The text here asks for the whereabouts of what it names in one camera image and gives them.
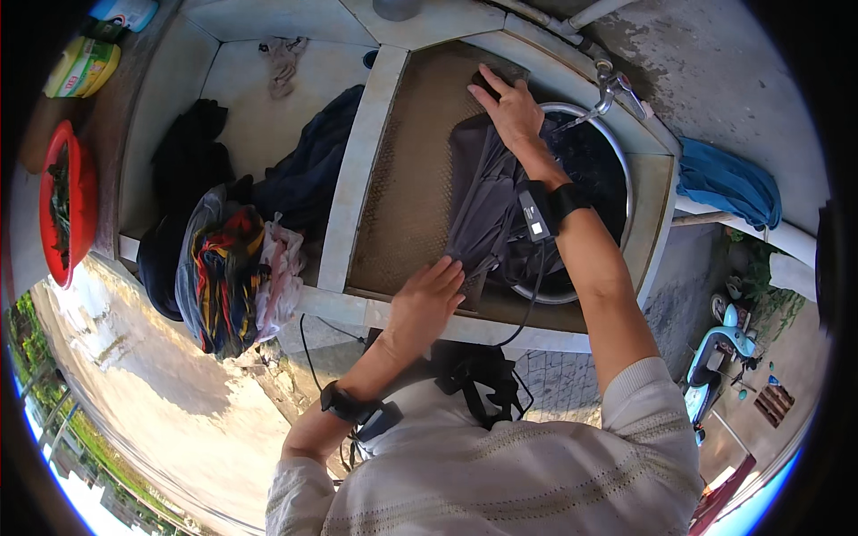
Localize black wrist band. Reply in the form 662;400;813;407
516;180;594;243
320;380;405;443

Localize light blue scooter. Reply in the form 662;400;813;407
681;295;762;447

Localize thin black cable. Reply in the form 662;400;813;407
298;313;367;394

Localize concrete wash sink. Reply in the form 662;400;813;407
117;0;682;353

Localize navy blue garment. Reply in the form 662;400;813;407
251;84;367;233

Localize person's left hand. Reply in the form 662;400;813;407
381;256;468;353

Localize person's body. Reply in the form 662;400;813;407
265;338;705;536

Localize grey water pipe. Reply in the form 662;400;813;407
496;0;638;68

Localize small pale rag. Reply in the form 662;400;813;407
258;36;310;101

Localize colourful striped garment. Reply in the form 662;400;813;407
190;205;270;360

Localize person's right hand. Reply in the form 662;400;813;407
467;63;571;185

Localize red plastic basin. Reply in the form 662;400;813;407
38;120;101;290

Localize black garment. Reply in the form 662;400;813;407
137;98;237;322

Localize grey garment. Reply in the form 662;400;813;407
442;113;565;297

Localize grey-blue garment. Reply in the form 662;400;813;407
174;184;233;353

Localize blue cloth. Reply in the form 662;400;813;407
676;137;784;233

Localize white and blue bottle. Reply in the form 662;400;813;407
88;0;161;34

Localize grey bowl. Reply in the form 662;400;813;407
372;0;425;23

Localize yellow and green packet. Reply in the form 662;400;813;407
43;35;122;100

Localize pink and white garment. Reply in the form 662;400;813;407
255;212;308;343

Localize white railing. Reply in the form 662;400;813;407
672;194;820;302

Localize green leafy vegetables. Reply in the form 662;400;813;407
47;159;72;270

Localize round metal basin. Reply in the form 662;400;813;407
496;102;635;306

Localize black scrubbing brush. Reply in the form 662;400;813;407
471;67;530;101

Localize metal faucet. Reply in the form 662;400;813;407
553;59;648;135

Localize black wrist band cable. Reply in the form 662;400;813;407
492;238;548;349

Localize brown wooden pallet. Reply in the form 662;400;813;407
753;382;797;430

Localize green plants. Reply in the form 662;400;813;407
727;228;807;324

